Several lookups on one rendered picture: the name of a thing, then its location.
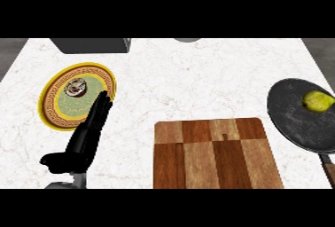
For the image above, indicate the dark grey frying pan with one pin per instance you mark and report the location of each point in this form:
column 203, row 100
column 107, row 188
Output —
column 301, row 118

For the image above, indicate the chocolate cupcake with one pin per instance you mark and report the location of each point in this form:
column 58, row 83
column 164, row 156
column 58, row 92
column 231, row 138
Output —
column 76, row 87

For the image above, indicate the wooden cutting board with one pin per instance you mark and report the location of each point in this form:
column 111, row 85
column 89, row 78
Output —
column 216, row 153

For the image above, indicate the yellow patterned plate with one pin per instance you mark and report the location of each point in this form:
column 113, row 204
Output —
column 65, row 103

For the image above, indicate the dark grey appliance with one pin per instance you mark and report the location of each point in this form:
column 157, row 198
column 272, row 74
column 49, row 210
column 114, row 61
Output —
column 92, row 45

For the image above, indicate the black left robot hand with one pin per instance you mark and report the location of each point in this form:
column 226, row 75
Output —
column 89, row 130

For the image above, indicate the grey round object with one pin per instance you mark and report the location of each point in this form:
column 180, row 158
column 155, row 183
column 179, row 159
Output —
column 186, row 39

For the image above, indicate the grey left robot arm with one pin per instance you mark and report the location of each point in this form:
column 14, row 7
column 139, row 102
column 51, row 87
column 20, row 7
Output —
column 70, row 182

